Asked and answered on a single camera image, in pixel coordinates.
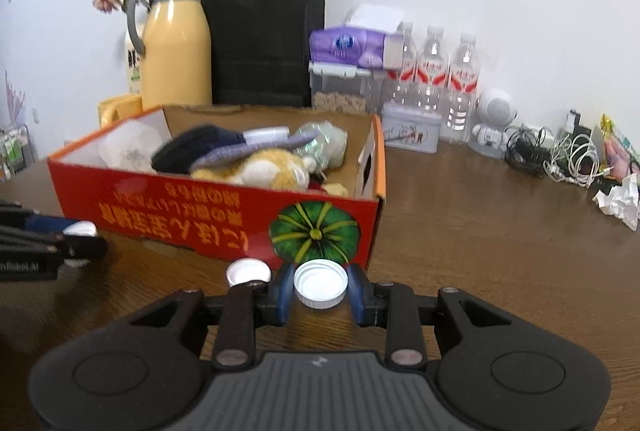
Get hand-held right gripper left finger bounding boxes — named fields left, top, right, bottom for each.
left=130, top=263, right=297, bottom=369

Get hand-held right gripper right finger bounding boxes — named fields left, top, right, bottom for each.
left=345, top=263, right=511, bottom=369

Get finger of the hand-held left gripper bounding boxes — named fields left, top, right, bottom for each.
left=0, top=200, right=77, bottom=234
left=0, top=227, right=109, bottom=265

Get white ribbed jar lid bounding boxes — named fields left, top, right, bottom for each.
left=293, top=260, right=349, bottom=310

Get red cardboard box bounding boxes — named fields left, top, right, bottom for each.
left=46, top=103, right=388, bottom=272

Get yellow white plush toy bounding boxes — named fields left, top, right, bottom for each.
left=190, top=148, right=318, bottom=189

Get dark blue zip case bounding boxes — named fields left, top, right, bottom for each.
left=150, top=124, right=248, bottom=174

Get small white cap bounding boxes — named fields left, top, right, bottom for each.
left=226, top=258, right=272, bottom=288

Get yellow mug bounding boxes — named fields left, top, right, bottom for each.
left=97, top=93, right=146, bottom=129

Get iridescent plastic wrap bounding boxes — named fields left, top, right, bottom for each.
left=295, top=120, right=349, bottom=169

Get white floral tin box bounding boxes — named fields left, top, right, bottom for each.
left=381, top=103, right=443, bottom=155

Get white milk carton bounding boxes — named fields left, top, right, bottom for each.
left=124, top=36, right=146, bottom=96

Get clear food container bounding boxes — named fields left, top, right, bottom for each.
left=307, top=61, right=386, bottom=116

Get yellow thermos jug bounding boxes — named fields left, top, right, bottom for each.
left=125, top=0, right=213, bottom=112

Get white astronaut speaker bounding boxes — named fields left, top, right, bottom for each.
left=467, top=88, right=518, bottom=159

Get purple tissue pack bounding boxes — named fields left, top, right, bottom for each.
left=309, top=3, right=405, bottom=69

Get black paper bag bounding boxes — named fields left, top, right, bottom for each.
left=200, top=0, right=327, bottom=108

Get black power adapter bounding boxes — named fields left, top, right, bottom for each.
left=565, top=108, right=593, bottom=142

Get crumpled white paper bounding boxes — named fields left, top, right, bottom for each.
left=592, top=173, right=640, bottom=232

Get yellow pink snack packet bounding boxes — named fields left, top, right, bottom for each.
left=600, top=113, right=640, bottom=176

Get wire desk organizer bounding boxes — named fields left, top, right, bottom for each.
left=0, top=126, right=36, bottom=182

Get purple wall sticker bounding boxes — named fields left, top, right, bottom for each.
left=5, top=71, right=26, bottom=122

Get white charging cables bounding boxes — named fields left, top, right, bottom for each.
left=542, top=131, right=613, bottom=186

